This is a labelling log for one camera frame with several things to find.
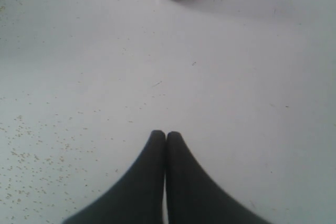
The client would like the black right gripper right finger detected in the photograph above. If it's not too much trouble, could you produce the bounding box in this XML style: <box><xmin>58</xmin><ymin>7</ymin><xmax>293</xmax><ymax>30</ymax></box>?
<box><xmin>166</xmin><ymin>132</ymin><xmax>266</xmax><ymax>224</ymax></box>

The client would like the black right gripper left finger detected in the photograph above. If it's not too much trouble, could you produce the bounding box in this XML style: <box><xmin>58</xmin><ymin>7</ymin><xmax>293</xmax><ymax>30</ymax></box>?
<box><xmin>65</xmin><ymin>130</ymin><xmax>165</xmax><ymax>224</ymax></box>

